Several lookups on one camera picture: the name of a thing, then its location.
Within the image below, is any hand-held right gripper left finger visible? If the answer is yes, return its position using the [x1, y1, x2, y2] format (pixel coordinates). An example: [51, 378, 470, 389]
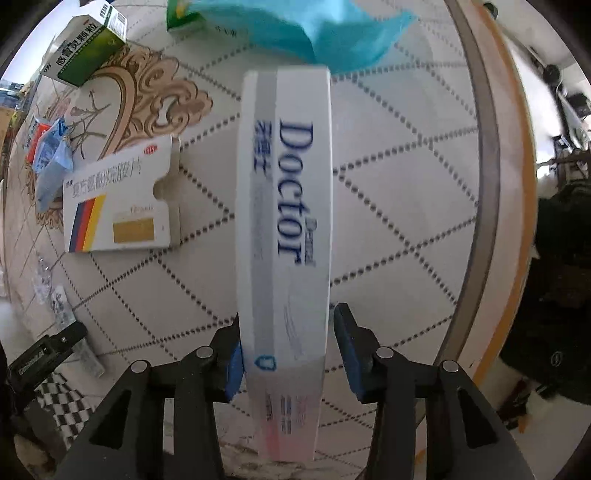
[54, 318, 246, 480]

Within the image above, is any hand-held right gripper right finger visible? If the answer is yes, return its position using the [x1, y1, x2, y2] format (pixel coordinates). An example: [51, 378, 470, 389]
[333, 303, 537, 480]

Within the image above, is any long white toothpaste box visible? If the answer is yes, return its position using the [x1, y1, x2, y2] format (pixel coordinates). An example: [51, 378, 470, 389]
[235, 65, 332, 462]

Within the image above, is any clear crumpled plastic wrapper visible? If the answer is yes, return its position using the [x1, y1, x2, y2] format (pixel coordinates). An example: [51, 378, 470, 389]
[33, 257, 75, 326]

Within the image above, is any round patterned table mat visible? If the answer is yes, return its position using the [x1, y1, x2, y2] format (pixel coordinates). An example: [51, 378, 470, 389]
[9, 0, 541, 462]

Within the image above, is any white striped medicine box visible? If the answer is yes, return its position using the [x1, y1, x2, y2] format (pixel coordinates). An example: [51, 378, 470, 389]
[63, 136, 184, 254]

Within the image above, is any blue plastic wrapper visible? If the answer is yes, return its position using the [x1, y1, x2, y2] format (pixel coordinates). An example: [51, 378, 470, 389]
[33, 118, 73, 212]

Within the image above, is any orange small box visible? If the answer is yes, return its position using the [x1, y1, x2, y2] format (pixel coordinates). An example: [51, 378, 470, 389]
[26, 117, 52, 163]

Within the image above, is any blue plastic bag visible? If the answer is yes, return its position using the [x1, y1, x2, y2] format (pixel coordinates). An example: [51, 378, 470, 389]
[188, 0, 416, 75]

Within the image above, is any green and white medicine box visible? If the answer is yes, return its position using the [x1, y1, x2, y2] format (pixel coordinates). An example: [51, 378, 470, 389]
[44, 0, 129, 88]

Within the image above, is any green packet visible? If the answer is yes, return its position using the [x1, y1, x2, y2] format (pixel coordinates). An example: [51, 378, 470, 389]
[166, 0, 208, 32]

